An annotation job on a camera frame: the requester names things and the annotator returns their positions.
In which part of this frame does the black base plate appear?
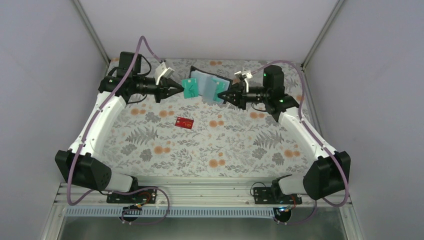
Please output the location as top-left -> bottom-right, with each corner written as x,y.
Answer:
106,189 -> 157,205
252,186 -> 303,205

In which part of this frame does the aluminium mounting rail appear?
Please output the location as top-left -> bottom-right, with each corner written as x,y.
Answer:
54,178 -> 344,207

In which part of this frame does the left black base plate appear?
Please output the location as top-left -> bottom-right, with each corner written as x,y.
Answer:
106,189 -> 157,205

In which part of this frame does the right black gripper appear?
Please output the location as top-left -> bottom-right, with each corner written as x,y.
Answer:
218,81 -> 270,110

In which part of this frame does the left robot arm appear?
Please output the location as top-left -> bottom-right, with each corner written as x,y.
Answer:
54,52 -> 184,203

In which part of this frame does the black leather card holder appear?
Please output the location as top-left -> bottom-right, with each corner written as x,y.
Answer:
189,66 -> 233,104

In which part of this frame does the teal credit card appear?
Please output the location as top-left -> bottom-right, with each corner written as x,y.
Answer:
181,78 -> 199,99
212,80 -> 226,104

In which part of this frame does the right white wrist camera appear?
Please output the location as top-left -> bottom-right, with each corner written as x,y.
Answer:
233,70 -> 253,83

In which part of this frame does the floral table mat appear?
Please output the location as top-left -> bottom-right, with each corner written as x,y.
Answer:
75,57 -> 327,179

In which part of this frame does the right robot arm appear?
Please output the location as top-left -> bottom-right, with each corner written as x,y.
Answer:
217,64 -> 351,205

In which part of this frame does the red credit card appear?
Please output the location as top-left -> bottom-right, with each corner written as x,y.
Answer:
175,116 -> 194,130

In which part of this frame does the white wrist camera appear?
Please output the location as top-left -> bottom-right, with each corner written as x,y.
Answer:
233,70 -> 253,83
154,61 -> 175,86

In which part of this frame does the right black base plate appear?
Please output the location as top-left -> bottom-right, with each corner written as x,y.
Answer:
252,186 -> 303,205

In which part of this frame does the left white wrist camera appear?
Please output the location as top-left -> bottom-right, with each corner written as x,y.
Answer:
154,61 -> 175,86

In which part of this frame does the slotted cable duct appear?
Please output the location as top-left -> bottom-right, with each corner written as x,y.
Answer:
64,206 -> 274,219

